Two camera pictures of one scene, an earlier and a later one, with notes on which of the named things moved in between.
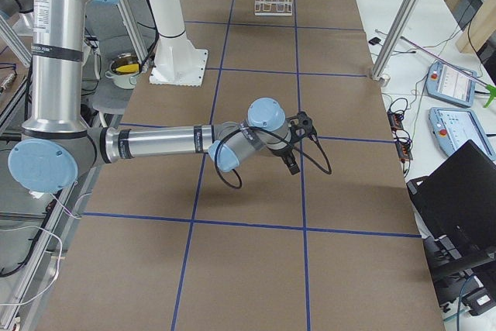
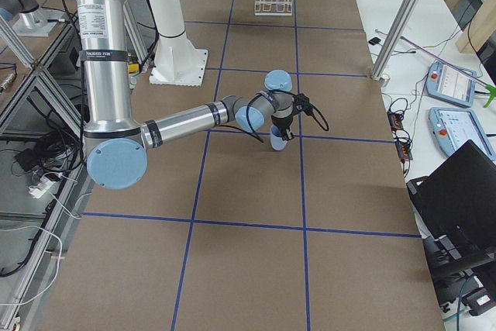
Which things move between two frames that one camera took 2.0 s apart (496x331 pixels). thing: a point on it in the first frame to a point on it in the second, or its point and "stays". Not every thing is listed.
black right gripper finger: [290, 160] to [286, 134]
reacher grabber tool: [490, 89] stays
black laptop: [457, 203] stays
